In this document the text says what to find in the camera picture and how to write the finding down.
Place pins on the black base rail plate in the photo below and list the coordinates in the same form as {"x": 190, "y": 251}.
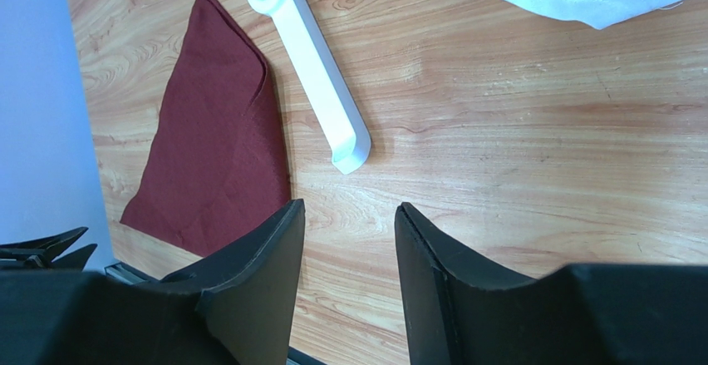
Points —
{"x": 129, "y": 275}

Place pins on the white clothes rack stand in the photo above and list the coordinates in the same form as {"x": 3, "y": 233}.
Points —
{"x": 336, "y": 111}

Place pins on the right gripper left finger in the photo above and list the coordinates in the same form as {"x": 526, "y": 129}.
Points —
{"x": 234, "y": 306}

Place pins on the dark red cloth napkin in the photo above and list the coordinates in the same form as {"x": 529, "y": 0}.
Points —
{"x": 218, "y": 165}

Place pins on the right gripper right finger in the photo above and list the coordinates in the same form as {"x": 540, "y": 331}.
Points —
{"x": 462, "y": 308}

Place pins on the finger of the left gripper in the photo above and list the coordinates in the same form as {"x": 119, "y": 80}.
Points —
{"x": 43, "y": 249}
{"x": 74, "y": 257}

